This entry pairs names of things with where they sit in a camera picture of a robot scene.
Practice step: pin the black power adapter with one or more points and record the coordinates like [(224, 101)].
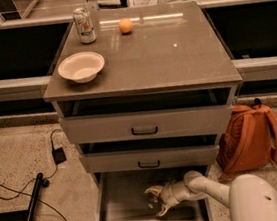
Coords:
[(58, 155)]

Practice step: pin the orange backpack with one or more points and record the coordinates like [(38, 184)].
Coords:
[(250, 141)]

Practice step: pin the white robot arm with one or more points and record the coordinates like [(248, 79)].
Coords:
[(249, 197)]

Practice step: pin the black middle drawer handle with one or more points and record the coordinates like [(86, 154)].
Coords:
[(143, 165)]

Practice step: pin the white paper bowl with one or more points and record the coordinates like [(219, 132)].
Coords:
[(81, 67)]

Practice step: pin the grey drawer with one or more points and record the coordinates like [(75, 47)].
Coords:
[(172, 152), (122, 197), (175, 114)]

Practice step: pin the top grey drawer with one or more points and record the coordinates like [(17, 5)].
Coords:
[(175, 114)]

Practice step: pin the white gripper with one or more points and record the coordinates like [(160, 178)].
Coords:
[(169, 195)]

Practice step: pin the black drawer handle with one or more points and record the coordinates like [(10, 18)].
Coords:
[(150, 130), (143, 165)]

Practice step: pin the grey drawer cabinet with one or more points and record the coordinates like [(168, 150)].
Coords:
[(172, 49)]

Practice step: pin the black top drawer handle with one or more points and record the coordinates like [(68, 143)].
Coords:
[(150, 130)]

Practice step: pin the clear plastic water bottle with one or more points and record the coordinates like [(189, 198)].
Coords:
[(154, 202)]

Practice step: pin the orange fruit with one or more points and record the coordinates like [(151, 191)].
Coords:
[(125, 26)]

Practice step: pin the middle grey drawer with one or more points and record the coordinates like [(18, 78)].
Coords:
[(172, 152)]

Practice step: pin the black pole on floor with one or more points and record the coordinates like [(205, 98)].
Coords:
[(34, 197)]

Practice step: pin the white green soda can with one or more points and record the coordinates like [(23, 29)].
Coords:
[(84, 25)]

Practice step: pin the bottom grey drawer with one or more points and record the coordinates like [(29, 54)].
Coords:
[(122, 197)]

